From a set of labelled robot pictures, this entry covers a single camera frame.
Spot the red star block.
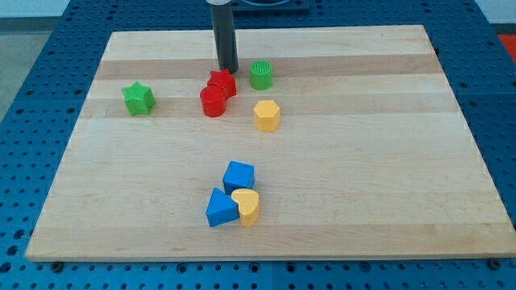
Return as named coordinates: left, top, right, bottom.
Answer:
left=206, top=68, right=237, bottom=100

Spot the green star block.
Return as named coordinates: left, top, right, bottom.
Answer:
left=121, top=81, right=156, bottom=116

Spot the yellow hexagon block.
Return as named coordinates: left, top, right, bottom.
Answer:
left=253, top=100, right=281, bottom=132

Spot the blue cube block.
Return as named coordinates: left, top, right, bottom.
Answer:
left=223, top=161, right=255, bottom=195

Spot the yellow heart block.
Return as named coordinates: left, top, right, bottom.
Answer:
left=231, top=188, right=260, bottom=227

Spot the red cylinder block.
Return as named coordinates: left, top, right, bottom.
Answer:
left=200, top=85, right=226, bottom=118

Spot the light wooden board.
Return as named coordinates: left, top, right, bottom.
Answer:
left=26, top=25, right=515, bottom=262

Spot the blue triangle block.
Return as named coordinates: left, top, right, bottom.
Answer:
left=206, top=188, right=239, bottom=227

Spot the green cylinder block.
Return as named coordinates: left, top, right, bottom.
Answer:
left=249, top=60, right=273, bottom=90

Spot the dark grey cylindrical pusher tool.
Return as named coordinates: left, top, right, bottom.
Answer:
left=206, top=0, right=239, bottom=73

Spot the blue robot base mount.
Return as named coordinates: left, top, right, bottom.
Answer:
left=231, top=0, right=310, bottom=12

